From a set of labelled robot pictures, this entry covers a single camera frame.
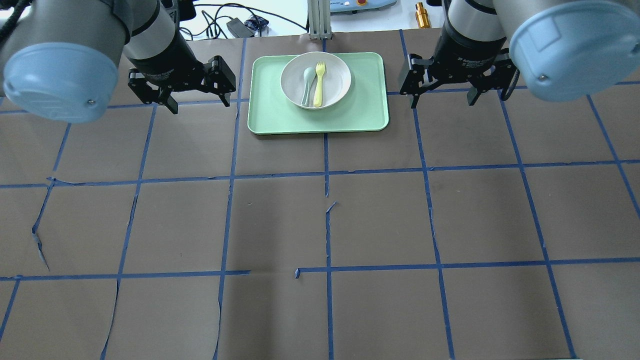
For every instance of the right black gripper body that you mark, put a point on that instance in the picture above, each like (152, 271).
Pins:
(462, 56)

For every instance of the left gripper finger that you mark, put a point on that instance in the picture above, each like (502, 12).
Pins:
(224, 96)
(168, 101)

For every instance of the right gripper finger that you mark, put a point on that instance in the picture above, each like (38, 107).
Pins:
(473, 94)
(414, 99)

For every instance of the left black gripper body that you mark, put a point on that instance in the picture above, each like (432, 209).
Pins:
(167, 66)

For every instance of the pale green spoon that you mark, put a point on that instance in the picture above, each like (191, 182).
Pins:
(308, 77)

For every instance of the white round plate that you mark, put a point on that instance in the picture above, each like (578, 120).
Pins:
(336, 81)

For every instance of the yellow plastic fork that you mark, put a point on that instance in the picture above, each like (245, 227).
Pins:
(320, 70)

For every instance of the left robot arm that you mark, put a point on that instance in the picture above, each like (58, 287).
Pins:
(60, 58)

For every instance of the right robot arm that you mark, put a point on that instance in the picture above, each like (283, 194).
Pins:
(563, 49)

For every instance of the light green tray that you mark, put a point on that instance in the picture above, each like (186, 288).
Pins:
(363, 109)

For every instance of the black power adapter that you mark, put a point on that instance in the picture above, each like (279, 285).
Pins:
(238, 29)

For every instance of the brass cylinder tool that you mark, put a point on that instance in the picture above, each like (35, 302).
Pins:
(422, 16)

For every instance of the teach pendant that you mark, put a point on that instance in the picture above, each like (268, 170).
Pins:
(342, 7)

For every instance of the aluminium frame post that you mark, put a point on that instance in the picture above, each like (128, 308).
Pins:
(318, 15)

